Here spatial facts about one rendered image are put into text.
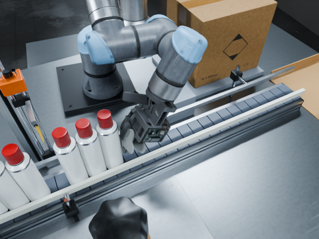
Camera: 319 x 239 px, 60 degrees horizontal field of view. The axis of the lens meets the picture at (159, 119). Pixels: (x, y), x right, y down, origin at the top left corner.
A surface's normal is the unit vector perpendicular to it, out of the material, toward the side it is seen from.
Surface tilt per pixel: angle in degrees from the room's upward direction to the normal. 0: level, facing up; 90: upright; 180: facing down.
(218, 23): 90
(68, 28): 0
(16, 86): 90
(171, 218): 0
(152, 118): 60
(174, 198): 0
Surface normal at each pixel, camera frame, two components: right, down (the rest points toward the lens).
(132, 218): 0.30, -0.67
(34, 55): 0.00, -0.67
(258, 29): 0.44, 0.66
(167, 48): -0.82, -0.20
